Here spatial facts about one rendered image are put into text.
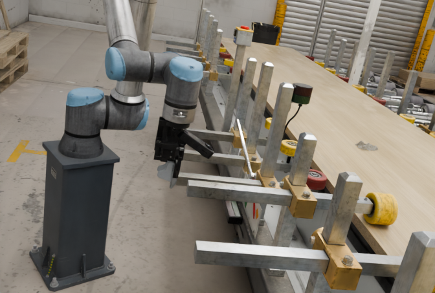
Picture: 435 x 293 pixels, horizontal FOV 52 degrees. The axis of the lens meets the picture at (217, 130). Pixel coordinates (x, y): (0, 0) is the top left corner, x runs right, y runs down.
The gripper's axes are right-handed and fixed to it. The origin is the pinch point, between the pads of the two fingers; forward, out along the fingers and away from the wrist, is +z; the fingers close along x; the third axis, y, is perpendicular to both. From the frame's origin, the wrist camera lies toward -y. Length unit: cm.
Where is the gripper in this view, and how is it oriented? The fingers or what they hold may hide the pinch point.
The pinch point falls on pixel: (173, 184)
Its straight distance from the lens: 133.3
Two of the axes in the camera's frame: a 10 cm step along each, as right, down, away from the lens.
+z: -1.9, 9.3, 3.2
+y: -9.8, -1.4, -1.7
